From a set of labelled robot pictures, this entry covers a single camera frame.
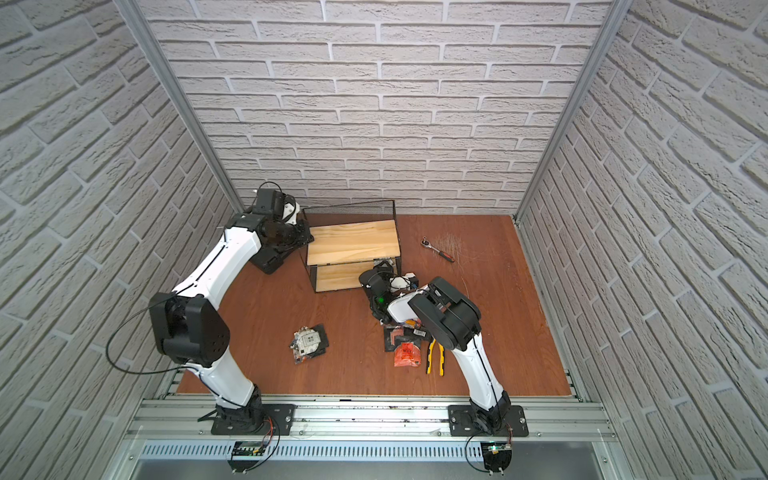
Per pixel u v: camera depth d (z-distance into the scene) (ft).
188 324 1.50
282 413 2.45
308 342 2.79
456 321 1.88
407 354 2.75
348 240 3.09
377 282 2.56
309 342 2.79
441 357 2.73
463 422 2.41
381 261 3.18
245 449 2.38
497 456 2.30
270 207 2.20
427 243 3.60
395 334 2.87
